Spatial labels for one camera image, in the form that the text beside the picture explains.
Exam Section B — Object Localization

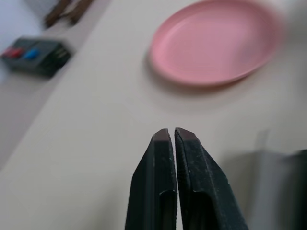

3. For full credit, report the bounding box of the pink plate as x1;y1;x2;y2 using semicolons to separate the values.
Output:
148;0;285;87

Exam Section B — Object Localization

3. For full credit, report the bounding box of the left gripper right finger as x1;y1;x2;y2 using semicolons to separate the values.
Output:
174;127;250;230

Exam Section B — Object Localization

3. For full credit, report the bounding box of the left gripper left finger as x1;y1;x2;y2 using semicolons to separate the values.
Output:
124;128;178;230

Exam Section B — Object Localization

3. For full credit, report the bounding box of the black box with coloured buttons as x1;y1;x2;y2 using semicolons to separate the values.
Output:
0;44;63;79

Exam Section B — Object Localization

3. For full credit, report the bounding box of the wooden peg rack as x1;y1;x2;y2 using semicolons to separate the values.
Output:
44;0;94;28

